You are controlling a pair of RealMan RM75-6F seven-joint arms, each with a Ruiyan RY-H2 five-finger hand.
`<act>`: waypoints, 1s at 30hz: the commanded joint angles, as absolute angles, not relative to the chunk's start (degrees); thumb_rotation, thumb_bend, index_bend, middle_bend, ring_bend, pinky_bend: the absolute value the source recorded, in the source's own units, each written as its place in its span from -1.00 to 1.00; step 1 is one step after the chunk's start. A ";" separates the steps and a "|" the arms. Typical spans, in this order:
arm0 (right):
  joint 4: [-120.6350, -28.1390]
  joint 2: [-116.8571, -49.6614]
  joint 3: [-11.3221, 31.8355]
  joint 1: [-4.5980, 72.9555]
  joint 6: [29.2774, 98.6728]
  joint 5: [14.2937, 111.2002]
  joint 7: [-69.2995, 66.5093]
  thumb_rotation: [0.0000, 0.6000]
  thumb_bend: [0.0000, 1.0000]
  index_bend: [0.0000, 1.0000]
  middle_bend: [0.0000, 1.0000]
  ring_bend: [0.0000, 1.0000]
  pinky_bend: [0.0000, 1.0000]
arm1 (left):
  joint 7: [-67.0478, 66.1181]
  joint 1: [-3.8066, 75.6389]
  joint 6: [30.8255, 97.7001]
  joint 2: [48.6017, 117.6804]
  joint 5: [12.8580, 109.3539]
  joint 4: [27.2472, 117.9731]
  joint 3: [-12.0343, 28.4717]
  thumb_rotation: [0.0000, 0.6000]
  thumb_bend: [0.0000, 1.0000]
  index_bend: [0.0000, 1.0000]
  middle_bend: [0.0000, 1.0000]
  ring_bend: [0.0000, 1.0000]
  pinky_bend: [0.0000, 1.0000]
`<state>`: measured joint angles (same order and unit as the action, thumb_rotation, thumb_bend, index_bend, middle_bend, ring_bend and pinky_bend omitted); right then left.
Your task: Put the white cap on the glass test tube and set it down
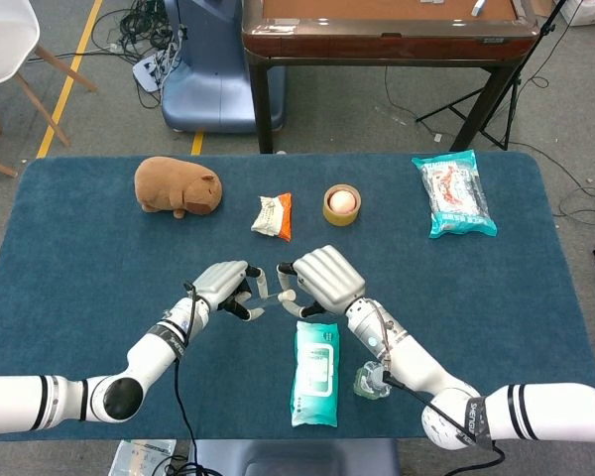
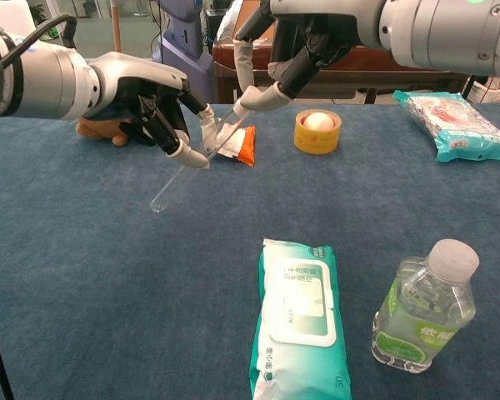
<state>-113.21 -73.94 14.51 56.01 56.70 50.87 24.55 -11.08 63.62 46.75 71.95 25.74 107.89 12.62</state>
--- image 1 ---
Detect brown capybara plush toy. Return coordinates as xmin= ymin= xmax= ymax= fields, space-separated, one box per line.
xmin=133 ymin=156 xmax=224 ymax=220

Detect clear water bottle green label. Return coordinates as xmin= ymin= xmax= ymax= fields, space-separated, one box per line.
xmin=353 ymin=360 xmax=393 ymax=400

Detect brown mahjong table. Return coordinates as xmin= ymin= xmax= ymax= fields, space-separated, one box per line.
xmin=241 ymin=0 xmax=544 ymax=154

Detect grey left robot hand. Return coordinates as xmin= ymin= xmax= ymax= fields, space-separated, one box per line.
xmin=191 ymin=260 xmax=268 ymax=322

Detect black tripod stand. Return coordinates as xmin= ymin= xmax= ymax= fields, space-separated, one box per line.
xmin=416 ymin=0 xmax=572 ymax=152

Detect blue table cloth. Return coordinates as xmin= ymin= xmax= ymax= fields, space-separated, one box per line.
xmin=0 ymin=151 xmax=595 ymax=442

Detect transparent glass test tube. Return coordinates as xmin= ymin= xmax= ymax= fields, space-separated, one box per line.
xmin=237 ymin=292 xmax=283 ymax=305

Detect pale pink egg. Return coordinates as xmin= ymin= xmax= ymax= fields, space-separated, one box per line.
xmin=329 ymin=190 xmax=357 ymax=214

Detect white chair wooden legs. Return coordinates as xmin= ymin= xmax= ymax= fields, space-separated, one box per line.
xmin=0 ymin=0 xmax=99 ymax=179

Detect teal noodle package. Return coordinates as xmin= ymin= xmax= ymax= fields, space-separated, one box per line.
xmin=411 ymin=149 xmax=498 ymax=239

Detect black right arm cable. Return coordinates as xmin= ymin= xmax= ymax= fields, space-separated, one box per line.
xmin=383 ymin=371 xmax=506 ymax=476

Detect blue grey machine base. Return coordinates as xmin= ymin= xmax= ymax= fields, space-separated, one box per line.
xmin=161 ymin=0 xmax=287 ymax=134

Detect white power strip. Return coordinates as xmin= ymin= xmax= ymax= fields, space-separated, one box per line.
xmin=132 ymin=53 xmax=173 ymax=93

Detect grey robot torso base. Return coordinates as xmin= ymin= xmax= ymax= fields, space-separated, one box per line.
xmin=187 ymin=438 xmax=401 ymax=476

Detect yellow tape roll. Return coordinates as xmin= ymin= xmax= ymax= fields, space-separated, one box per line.
xmin=322 ymin=183 xmax=363 ymax=228

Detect white orange snack packet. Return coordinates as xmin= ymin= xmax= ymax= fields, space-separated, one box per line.
xmin=250 ymin=191 xmax=294 ymax=243

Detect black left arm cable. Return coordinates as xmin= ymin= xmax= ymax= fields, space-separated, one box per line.
xmin=174 ymin=280 xmax=202 ymax=476

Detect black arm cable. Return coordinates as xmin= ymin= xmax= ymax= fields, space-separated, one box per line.
xmin=383 ymin=371 xmax=506 ymax=476
xmin=174 ymin=280 xmax=202 ymax=476

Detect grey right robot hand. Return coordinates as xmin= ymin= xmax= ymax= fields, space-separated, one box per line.
xmin=276 ymin=244 xmax=367 ymax=319

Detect clear plastic bag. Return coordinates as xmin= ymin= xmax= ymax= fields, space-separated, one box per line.
xmin=111 ymin=438 xmax=180 ymax=476

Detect black floor cable bundle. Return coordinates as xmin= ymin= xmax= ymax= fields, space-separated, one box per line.
xmin=91 ymin=0 xmax=184 ymax=108

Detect green wet wipes pack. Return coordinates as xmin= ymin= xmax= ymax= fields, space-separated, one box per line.
xmin=290 ymin=319 xmax=339 ymax=428

